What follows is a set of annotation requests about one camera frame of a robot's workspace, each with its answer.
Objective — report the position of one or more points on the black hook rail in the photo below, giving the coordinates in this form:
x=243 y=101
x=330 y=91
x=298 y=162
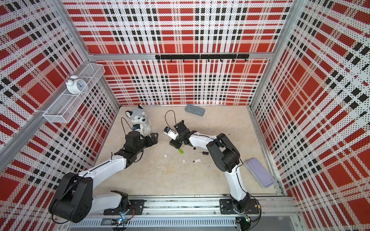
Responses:
x=183 y=57

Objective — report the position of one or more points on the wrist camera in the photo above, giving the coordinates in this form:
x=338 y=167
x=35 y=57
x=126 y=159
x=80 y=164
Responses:
x=171 y=133
x=136 y=127

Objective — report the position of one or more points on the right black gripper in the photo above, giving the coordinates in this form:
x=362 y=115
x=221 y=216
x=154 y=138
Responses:
x=175 y=144

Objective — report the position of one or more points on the husky plush toy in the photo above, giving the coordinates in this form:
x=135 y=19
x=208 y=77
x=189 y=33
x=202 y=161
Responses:
x=139 y=116

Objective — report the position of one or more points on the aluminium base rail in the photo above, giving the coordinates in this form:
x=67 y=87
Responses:
x=210 y=205

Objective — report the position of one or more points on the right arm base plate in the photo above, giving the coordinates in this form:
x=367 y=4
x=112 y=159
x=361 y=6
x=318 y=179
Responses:
x=229 y=206

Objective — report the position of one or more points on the white wire basket shelf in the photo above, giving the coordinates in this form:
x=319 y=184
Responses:
x=66 y=104

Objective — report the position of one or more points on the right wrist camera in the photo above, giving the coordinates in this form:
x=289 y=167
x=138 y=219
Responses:
x=171 y=133

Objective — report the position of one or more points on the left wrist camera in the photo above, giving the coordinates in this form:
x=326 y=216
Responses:
x=136 y=127

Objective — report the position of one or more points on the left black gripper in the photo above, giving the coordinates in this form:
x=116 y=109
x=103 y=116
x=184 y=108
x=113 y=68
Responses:
x=154 y=140

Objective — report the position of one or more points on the white alarm clock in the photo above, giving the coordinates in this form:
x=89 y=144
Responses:
x=76 y=86

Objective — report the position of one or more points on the lavender tray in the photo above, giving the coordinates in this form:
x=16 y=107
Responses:
x=263 y=177

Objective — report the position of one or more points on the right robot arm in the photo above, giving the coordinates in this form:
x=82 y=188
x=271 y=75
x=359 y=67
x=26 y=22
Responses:
x=223 y=153

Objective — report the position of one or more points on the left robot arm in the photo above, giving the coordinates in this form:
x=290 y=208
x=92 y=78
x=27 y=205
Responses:
x=74 y=199

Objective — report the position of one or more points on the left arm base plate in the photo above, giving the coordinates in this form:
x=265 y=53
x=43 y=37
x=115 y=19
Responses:
x=132 y=207

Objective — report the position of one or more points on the grey rectangular box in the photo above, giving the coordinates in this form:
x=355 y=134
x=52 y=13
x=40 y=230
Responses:
x=196 y=110

